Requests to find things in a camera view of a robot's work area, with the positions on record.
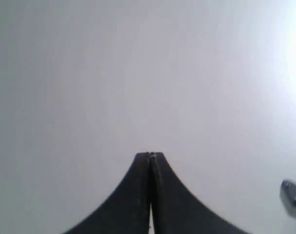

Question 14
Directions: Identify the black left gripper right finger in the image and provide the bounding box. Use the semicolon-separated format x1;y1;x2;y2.
150;153;246;234

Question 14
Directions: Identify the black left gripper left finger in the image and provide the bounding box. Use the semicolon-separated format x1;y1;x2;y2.
66;153;150;234

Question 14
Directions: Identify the grey metallic object at edge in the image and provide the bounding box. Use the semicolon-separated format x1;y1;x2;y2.
280;179;296;219

